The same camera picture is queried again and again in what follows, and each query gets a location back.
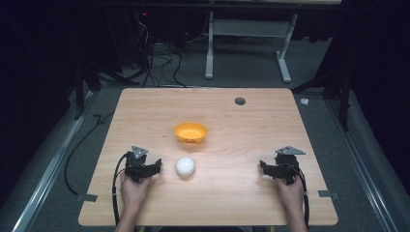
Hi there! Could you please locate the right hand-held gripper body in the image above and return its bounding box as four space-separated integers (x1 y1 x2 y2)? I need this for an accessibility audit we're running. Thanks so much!
269 145 307 186

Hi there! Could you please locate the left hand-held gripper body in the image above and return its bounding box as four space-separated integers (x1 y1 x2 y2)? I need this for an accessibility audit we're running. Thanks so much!
124 145 155 184

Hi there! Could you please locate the person's left hand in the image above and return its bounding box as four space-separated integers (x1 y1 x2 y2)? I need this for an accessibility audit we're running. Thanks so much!
119 173 153 211

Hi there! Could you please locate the person's right hand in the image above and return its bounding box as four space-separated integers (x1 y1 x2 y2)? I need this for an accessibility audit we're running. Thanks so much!
275 175 306 211

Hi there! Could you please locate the white round ball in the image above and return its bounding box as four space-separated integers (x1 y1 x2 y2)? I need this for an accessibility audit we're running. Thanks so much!
175 156 196 178

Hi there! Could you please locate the orange plastic bowl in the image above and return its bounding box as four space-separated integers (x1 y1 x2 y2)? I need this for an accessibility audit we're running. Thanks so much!
173 121 209 145

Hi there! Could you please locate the grey tape strip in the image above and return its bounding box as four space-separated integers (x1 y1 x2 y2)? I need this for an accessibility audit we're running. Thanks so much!
76 193 99 203
317 189 340 201

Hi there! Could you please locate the black metal stand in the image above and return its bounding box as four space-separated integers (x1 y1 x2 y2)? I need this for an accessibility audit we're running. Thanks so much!
290 62 353 132
73 59 141 121

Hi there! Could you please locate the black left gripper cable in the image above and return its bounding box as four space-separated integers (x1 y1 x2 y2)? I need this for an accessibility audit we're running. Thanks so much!
111 153 130 227

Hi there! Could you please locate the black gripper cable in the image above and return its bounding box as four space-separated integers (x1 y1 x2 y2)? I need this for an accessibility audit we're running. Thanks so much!
111 153 130 227
288 163 311 228

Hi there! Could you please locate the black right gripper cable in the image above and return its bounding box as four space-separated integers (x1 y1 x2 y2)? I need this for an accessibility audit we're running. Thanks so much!
288 163 311 228

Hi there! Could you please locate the black floor cable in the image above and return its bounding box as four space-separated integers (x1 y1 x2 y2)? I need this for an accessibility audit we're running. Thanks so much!
63 110 116 196

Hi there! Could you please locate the silver floor rail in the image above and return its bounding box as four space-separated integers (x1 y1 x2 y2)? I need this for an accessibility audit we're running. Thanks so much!
12 91 98 232
324 96 400 232

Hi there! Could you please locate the tangle of black cables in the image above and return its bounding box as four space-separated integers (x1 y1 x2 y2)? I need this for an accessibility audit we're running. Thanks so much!
130 18 189 89

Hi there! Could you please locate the white metal desk frame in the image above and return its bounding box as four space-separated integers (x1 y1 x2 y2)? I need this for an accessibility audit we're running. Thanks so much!
204 11 300 84

